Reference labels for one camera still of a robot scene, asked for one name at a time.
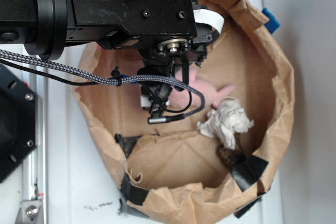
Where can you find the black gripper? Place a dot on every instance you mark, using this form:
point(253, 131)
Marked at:
point(173, 57)

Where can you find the blue tape piece right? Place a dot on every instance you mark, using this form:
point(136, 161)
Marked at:
point(273, 24)

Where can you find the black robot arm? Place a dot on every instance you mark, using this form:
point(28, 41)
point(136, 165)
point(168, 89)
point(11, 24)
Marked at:
point(168, 34)

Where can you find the aluminium extrusion rail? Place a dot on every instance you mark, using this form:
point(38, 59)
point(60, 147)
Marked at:
point(34, 165)

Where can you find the white plastic board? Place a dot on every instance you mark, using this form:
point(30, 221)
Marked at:
point(79, 188)

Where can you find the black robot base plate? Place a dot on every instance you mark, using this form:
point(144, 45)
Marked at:
point(18, 121)

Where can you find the metal corner bracket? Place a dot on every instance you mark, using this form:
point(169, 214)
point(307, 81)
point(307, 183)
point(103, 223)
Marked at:
point(30, 212)

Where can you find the crumpled white paper tissue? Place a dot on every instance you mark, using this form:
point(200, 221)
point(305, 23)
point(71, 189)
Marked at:
point(225, 121)

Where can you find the brown paper bag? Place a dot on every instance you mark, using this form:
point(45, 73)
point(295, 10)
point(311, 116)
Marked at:
point(171, 172)

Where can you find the dark brown rock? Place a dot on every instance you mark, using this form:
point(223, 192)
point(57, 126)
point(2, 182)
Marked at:
point(231, 158)

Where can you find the pink plush toy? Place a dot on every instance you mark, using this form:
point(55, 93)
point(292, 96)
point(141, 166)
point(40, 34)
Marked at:
point(204, 93)

